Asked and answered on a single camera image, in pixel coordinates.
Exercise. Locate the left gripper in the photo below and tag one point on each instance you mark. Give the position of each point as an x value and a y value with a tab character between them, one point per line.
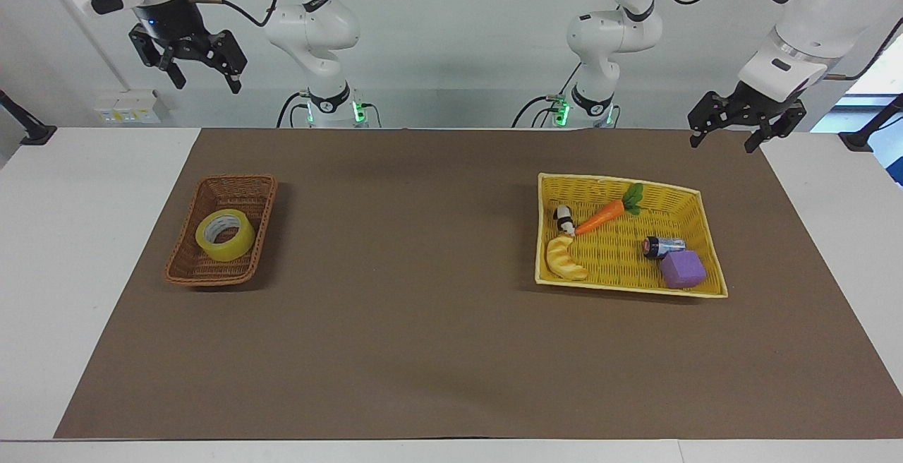
765	106

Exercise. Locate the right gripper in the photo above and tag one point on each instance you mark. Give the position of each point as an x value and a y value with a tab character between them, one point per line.
171	20

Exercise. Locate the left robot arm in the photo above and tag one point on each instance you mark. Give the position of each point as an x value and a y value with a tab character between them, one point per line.
614	32

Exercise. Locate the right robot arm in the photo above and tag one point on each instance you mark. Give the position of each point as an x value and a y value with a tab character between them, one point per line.
314	25

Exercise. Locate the yellow wicker basket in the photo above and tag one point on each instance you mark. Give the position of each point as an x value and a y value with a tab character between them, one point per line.
621	258

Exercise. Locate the yellow tape roll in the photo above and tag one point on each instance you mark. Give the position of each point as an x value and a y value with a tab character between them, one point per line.
236	244

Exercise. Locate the brown wicker basket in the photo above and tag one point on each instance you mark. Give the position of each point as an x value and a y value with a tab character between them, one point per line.
190	262

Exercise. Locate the black stand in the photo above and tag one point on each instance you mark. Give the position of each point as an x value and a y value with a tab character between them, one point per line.
25	128
868	131

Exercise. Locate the blue silver battery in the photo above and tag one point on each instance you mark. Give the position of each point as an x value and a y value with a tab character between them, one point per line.
663	245

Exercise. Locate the purple cube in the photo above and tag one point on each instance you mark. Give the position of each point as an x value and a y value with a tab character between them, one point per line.
683	270

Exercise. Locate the orange toy carrot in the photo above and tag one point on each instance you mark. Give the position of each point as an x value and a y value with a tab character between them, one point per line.
600	219

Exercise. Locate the small black white bottle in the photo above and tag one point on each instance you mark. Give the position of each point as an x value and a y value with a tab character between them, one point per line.
564	219

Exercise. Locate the yellow toy croissant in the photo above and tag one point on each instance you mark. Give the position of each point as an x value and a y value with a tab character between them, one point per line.
563	260

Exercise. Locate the white wall socket box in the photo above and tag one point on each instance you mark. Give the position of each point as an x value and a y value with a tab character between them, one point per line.
130	106

